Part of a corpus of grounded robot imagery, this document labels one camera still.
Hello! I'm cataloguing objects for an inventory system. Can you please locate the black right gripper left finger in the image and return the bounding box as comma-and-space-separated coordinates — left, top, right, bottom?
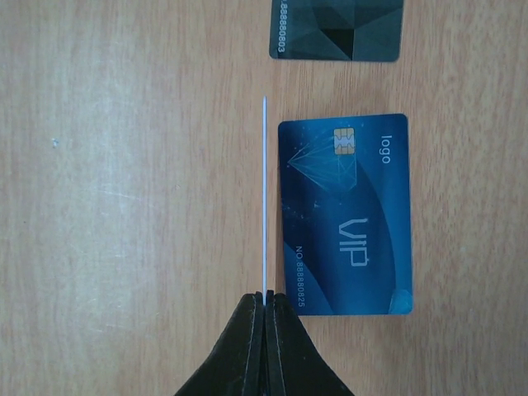
177, 292, 263, 395

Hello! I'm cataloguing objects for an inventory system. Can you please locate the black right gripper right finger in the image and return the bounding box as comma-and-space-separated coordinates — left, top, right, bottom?
263, 290, 351, 395

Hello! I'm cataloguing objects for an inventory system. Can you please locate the black credit card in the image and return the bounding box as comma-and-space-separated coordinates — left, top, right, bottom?
269, 0, 404, 63

